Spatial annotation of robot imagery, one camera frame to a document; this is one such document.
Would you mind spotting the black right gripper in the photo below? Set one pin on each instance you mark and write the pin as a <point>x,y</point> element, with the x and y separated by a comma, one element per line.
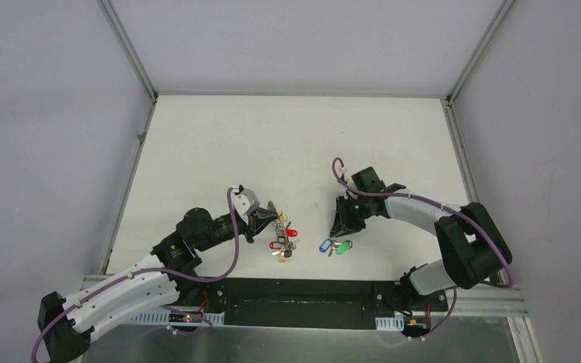
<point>343,224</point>

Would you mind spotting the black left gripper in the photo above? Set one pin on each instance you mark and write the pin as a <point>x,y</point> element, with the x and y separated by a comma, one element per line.
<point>253,224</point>

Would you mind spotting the blue tagged key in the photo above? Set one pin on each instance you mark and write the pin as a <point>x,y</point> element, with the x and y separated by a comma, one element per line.
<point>328,246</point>

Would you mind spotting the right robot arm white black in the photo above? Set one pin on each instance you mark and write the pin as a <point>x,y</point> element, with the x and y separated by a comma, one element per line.
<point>472,249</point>

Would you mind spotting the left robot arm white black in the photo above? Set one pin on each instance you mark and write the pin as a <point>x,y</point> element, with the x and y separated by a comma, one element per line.
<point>70,324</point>

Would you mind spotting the green tagged key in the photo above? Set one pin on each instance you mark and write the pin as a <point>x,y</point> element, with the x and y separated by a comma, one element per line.
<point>342,247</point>

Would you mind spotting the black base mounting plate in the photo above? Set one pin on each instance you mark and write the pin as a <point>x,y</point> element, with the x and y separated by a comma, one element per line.
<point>322,304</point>

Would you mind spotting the right electronics board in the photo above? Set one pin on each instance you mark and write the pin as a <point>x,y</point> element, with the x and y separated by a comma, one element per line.
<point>416,327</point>

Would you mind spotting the electronics board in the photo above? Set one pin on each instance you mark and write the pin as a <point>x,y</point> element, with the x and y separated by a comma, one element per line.
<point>178,317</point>
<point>416,327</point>

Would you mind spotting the left electronics board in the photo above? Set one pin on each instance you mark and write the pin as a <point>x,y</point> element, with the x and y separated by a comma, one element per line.
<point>178,317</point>

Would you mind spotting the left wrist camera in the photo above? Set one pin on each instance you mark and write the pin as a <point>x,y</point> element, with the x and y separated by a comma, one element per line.
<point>244,201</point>

